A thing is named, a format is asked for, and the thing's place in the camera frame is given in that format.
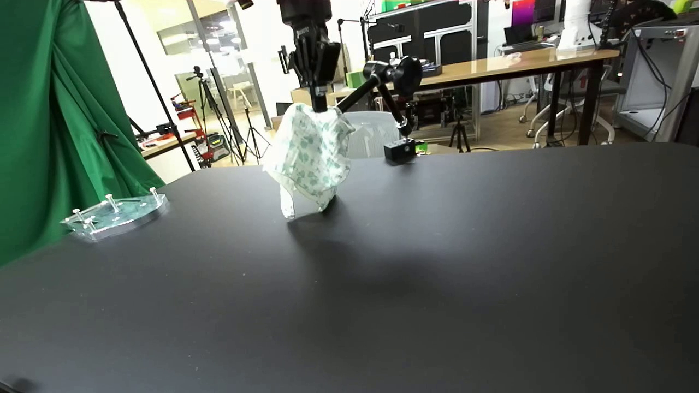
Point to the black shelf unit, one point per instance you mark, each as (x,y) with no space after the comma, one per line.
(422,28)

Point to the grey chair back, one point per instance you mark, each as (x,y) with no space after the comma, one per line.
(375,132)

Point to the black backdrop stand pole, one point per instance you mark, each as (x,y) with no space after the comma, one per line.
(153,83)

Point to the black camera on articulated mount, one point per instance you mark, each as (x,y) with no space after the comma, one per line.
(396,76)

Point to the monitor with purple screen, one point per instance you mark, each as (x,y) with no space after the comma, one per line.
(532,14)

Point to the long wooden table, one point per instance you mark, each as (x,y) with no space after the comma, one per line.
(510,66)

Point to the low table with red items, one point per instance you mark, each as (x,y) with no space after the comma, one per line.
(170,142)

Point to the clear acrylic plate with screws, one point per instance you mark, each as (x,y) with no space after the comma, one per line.
(114,213)

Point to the white cloth with green print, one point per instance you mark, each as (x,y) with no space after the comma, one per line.
(308,154)

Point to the small black tripod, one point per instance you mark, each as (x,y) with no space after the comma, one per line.
(459,134)

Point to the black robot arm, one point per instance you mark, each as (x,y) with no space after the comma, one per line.
(304,9)

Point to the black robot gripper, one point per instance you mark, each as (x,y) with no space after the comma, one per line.
(306,55)

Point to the tall black tripod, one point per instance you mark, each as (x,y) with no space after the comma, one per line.
(211,110)

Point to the white machine cabinet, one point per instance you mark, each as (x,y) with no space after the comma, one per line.
(656,73)

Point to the green backdrop curtain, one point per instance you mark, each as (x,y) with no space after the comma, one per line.
(50,132)

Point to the white pillar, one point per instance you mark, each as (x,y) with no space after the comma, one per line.
(577,25)

